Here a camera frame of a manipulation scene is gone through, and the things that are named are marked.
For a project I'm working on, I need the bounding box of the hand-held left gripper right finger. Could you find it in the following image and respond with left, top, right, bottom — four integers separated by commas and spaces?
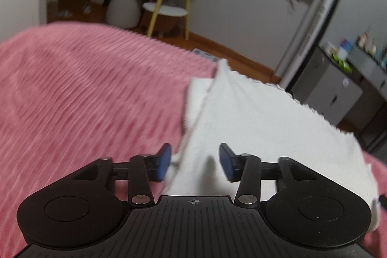
218, 143, 321, 210

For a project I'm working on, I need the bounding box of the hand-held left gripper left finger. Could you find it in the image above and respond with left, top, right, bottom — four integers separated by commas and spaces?
71, 143, 173, 208

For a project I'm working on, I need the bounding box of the white towel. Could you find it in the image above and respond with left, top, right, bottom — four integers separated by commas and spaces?
165, 60, 380, 234

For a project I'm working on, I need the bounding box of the pink ribbed blanket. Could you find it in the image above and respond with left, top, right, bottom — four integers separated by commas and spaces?
0, 21, 387, 258

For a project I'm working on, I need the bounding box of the grey cabinet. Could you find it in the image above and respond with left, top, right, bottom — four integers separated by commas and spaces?
292, 46, 363, 125

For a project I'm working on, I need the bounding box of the white tower air conditioner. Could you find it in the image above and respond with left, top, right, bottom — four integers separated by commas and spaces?
274, 0, 341, 92

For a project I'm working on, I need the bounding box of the green packet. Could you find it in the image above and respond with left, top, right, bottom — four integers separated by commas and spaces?
331, 54, 353, 73

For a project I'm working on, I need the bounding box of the white pouf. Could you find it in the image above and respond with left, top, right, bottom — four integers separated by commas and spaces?
106, 0, 142, 29

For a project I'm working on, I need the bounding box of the blue and white box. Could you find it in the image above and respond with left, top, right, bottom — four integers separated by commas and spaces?
339, 40, 353, 61

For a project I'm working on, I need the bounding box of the grey dressing table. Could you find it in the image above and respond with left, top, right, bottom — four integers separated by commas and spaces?
348, 46, 387, 153

